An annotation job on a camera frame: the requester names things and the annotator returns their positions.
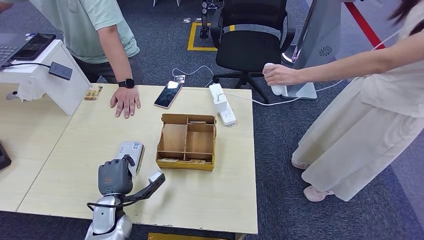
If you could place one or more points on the person's hand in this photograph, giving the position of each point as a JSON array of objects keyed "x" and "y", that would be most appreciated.
[{"x": 281, "y": 75}]

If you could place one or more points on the person's left hand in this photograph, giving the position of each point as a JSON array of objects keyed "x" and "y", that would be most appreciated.
[{"x": 126, "y": 101}]

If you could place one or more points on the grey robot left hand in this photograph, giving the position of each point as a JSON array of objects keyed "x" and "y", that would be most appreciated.
[{"x": 114, "y": 179}]

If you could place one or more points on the white handheld device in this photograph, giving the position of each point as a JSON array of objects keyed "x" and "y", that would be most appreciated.
[{"x": 280, "y": 91}]

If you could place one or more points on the pale grey card reader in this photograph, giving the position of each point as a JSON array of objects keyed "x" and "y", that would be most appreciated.
[{"x": 130, "y": 149}]

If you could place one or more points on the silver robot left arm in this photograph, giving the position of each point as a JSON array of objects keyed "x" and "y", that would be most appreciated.
[{"x": 106, "y": 215}]

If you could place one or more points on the person's forearm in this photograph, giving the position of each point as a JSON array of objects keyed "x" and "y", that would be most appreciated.
[{"x": 348, "y": 64}]

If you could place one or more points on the person's left forearm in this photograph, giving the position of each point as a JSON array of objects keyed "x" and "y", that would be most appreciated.
[{"x": 121, "y": 64}]

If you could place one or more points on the room key card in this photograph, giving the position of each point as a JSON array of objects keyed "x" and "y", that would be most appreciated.
[
  {"x": 197, "y": 162},
  {"x": 169, "y": 160}
]

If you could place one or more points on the grey card in box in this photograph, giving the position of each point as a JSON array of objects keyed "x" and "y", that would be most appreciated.
[{"x": 197, "y": 122}]

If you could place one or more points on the person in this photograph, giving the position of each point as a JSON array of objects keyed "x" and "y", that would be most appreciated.
[
  {"x": 82, "y": 33},
  {"x": 381, "y": 132}
]

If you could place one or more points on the person's pale pink shoe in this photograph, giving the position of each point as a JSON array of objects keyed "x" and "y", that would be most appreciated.
[
  {"x": 298, "y": 164},
  {"x": 314, "y": 195}
]

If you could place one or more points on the black wristwatch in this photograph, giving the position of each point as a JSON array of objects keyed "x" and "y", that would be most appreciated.
[{"x": 126, "y": 83}]

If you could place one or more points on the chrome dome base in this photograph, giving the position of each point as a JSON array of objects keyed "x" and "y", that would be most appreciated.
[{"x": 287, "y": 58}]

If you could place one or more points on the yellow patterned packet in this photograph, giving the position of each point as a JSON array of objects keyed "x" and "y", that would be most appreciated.
[{"x": 93, "y": 92}]

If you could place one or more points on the black office chair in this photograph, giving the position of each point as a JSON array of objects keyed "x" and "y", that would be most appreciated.
[{"x": 248, "y": 49}]

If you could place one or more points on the smartphone with pink case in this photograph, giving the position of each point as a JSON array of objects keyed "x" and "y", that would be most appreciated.
[{"x": 168, "y": 95}]

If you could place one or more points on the silver kiosk white base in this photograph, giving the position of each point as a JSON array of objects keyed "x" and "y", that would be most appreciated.
[{"x": 318, "y": 33}]

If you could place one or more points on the small white charger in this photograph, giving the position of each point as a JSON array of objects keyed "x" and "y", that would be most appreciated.
[{"x": 179, "y": 79}]

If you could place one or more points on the wooden compartment box yellow front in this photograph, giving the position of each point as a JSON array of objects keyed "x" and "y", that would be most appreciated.
[{"x": 172, "y": 137}]

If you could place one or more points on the white desk riser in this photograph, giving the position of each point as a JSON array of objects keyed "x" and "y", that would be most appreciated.
[{"x": 66, "y": 92}]

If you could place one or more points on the white plug adapter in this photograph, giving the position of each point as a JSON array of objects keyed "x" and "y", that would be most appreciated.
[{"x": 218, "y": 99}]

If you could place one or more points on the white power strip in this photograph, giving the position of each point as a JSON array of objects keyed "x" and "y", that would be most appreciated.
[{"x": 228, "y": 117}]

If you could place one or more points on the small black box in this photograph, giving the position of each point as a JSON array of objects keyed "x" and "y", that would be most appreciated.
[{"x": 61, "y": 71}]

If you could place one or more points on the yellow board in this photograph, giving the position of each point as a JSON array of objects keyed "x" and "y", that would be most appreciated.
[{"x": 172, "y": 237}]

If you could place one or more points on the black stand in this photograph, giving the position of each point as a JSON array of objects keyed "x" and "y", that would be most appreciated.
[{"x": 204, "y": 20}]

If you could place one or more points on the crumpled white tissue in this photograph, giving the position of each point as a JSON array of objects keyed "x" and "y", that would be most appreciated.
[{"x": 30, "y": 92}]

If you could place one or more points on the small floor tag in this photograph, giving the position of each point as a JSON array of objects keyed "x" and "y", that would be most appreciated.
[
  {"x": 198, "y": 20},
  {"x": 186, "y": 20}
]

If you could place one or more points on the white furniture legs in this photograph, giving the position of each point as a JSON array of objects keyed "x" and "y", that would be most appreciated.
[{"x": 154, "y": 2}]

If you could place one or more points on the black phone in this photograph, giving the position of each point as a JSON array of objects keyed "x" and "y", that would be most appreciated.
[{"x": 34, "y": 46}]

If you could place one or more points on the black flat device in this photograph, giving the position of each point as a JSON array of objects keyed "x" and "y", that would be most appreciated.
[{"x": 4, "y": 157}]

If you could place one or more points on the grey laptop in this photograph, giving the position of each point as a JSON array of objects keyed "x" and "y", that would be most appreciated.
[{"x": 10, "y": 49}]

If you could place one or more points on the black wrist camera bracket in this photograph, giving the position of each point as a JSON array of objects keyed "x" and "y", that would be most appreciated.
[{"x": 145, "y": 192}]

